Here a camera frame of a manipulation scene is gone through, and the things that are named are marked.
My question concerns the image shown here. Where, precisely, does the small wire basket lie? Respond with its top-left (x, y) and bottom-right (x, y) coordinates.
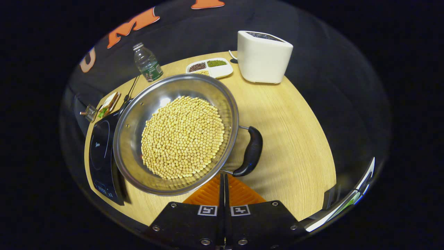
top-left (80, 104), bottom-right (98, 123)

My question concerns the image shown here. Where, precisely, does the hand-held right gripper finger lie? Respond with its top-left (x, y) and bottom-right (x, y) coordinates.
top-left (144, 174), bottom-right (226, 249)
top-left (225, 174), bottom-right (306, 249)

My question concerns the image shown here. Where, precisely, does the steel pot with black handles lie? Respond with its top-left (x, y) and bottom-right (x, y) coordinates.
top-left (113, 73), bottom-right (263, 197)

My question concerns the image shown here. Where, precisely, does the pile of yellow soybeans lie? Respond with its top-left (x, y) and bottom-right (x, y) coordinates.
top-left (140, 95), bottom-right (225, 180)

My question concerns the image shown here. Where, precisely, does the sandwich with lettuce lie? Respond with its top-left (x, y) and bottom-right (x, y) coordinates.
top-left (97, 92), bottom-right (121, 118)

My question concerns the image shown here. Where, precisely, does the white divided dish of beans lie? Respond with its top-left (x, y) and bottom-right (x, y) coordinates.
top-left (186, 57), bottom-right (233, 79)

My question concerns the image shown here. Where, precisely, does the white toaster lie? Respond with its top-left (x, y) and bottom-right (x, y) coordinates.
top-left (237, 31), bottom-right (293, 84)

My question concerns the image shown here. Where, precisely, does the black induction cooktop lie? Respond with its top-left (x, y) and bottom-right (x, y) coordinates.
top-left (88, 100), bottom-right (130, 206)

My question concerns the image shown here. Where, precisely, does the clear plastic water bottle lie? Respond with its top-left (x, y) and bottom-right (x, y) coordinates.
top-left (133, 42), bottom-right (163, 83)

